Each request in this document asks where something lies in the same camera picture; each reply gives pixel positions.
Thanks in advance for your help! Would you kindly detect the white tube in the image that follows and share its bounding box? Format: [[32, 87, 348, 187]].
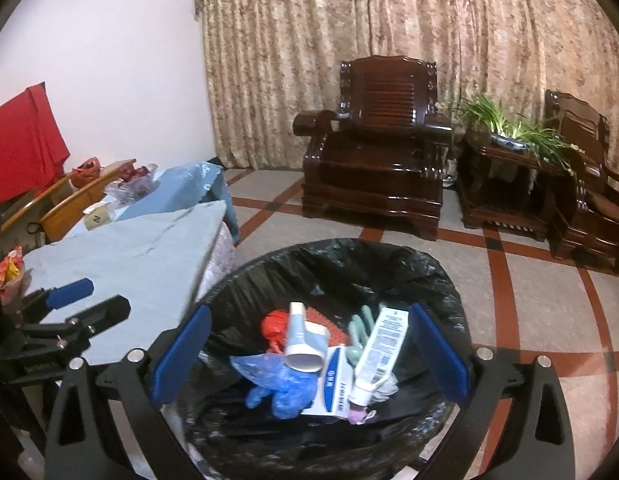
[[349, 306, 409, 406]]

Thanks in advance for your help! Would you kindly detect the pink foam piece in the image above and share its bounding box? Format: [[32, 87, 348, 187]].
[[347, 404, 377, 426]]

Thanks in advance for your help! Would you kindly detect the white alcohol pad box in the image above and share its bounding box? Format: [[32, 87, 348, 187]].
[[300, 344, 354, 419]]

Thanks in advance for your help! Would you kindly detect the orange bubble wrap sheet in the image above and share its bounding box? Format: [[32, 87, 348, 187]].
[[306, 307, 349, 347]]

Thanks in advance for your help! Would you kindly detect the mint green rubber glove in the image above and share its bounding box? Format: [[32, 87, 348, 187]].
[[344, 303, 399, 391]]

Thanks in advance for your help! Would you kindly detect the black trash bag bin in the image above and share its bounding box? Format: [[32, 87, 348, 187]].
[[177, 238, 470, 480]]

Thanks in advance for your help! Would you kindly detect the red snack packets bowl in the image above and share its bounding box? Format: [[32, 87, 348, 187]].
[[0, 245, 30, 307]]

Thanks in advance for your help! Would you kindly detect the tissue box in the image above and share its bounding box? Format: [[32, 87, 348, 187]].
[[82, 202, 112, 231]]

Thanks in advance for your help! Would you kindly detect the grey blue tablecloth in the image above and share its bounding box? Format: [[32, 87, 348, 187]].
[[24, 200, 234, 364]]

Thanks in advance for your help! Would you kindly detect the red cloth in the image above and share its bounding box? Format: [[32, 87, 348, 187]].
[[0, 82, 70, 204]]

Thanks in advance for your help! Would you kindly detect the glass fruit bowl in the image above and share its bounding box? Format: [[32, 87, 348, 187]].
[[104, 162, 158, 205]]

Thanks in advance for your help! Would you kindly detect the light blue table cover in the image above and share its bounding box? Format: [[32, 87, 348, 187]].
[[63, 160, 241, 246]]

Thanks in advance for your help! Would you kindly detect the dark wooden armchair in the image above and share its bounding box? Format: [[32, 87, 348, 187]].
[[545, 90, 619, 274], [293, 55, 453, 240]]

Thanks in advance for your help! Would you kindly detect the dark wooden side table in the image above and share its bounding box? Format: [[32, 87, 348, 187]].
[[456, 132, 570, 242]]

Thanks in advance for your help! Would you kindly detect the green potted plant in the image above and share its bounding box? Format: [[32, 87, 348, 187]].
[[457, 92, 579, 174]]

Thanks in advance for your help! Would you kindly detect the beige patterned curtain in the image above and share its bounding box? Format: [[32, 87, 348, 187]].
[[196, 0, 619, 171]]

